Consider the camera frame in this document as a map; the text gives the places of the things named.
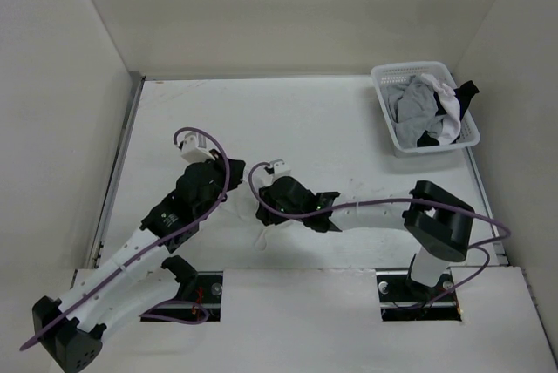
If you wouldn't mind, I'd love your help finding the black tank top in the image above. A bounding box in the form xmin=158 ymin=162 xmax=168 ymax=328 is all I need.
xmin=417 ymin=81 xmax=480 ymax=147

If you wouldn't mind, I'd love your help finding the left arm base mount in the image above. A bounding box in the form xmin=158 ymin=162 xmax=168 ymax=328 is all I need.
xmin=140 ymin=255 xmax=224 ymax=325

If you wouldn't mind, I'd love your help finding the metal table edge rail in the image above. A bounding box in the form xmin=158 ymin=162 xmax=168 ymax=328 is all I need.
xmin=84 ymin=71 xmax=146 ymax=268

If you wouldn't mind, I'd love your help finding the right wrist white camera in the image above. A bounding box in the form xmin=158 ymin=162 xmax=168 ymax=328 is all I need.
xmin=263 ymin=159 xmax=291 ymax=185

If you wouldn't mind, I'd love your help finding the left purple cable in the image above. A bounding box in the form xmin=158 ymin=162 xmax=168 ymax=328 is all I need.
xmin=17 ymin=127 xmax=231 ymax=351

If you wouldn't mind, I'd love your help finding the white plastic basket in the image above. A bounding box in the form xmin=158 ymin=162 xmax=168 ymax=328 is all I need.
xmin=371 ymin=61 xmax=480 ymax=158

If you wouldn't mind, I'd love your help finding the wrist white camera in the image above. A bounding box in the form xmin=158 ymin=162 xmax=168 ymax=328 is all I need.
xmin=263 ymin=159 xmax=291 ymax=185
xmin=178 ymin=132 xmax=214 ymax=165

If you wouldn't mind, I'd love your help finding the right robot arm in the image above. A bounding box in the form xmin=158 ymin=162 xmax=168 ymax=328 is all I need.
xmin=251 ymin=176 xmax=474 ymax=300

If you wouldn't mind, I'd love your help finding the grey tank top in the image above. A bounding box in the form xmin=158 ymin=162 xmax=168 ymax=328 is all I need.
xmin=381 ymin=76 xmax=443 ymax=149

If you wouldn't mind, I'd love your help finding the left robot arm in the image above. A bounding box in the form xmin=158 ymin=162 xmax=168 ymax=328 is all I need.
xmin=31 ymin=151 xmax=246 ymax=372

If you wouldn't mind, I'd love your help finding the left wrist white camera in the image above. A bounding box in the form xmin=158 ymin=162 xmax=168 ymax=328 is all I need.
xmin=178 ymin=132 xmax=214 ymax=165

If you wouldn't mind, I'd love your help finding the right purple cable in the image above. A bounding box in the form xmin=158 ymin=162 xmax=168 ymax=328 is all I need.
xmin=248 ymin=162 xmax=512 ymax=311

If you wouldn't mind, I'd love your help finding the purple cable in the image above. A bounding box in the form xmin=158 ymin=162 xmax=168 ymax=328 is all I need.
xmin=248 ymin=162 xmax=512 ymax=311
xmin=17 ymin=127 xmax=231 ymax=351

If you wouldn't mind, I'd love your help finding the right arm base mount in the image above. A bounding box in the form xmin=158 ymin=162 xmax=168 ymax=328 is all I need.
xmin=376 ymin=268 xmax=462 ymax=322

